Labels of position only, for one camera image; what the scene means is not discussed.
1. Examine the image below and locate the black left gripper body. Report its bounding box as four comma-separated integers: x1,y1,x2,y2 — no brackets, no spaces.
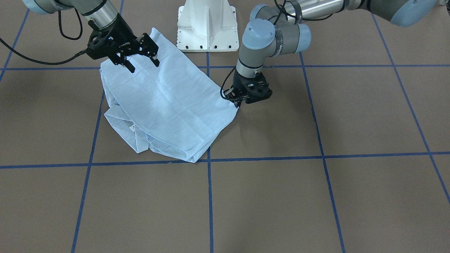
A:
232,72,272,104

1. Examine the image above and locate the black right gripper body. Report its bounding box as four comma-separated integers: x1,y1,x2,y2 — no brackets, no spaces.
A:
86,13,140,65

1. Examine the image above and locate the light blue button shirt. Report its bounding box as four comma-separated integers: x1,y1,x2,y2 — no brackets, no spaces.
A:
100,28,238,162

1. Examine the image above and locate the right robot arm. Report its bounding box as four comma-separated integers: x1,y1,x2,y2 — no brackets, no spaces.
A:
23,0,160,73

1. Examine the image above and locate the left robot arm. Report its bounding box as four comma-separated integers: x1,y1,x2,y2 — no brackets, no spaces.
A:
220,0,437,108

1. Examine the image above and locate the white camera post base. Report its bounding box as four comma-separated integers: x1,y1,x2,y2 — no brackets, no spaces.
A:
176,0,240,52

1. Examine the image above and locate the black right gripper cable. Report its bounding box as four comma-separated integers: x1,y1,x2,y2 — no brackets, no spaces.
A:
0,9,88,66

